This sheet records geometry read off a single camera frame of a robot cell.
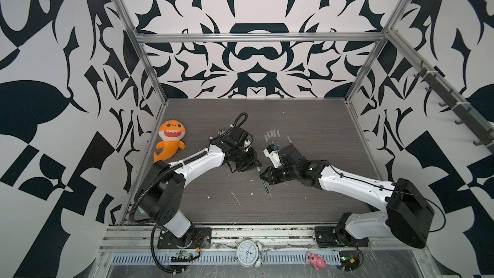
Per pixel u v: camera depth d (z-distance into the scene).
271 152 0.74
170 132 0.95
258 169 0.80
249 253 0.68
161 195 0.44
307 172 0.61
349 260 0.71
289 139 1.02
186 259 0.73
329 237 0.74
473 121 0.55
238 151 0.73
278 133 1.05
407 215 0.42
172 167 0.46
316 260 0.68
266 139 1.02
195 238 0.73
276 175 0.71
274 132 1.05
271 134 1.05
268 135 1.05
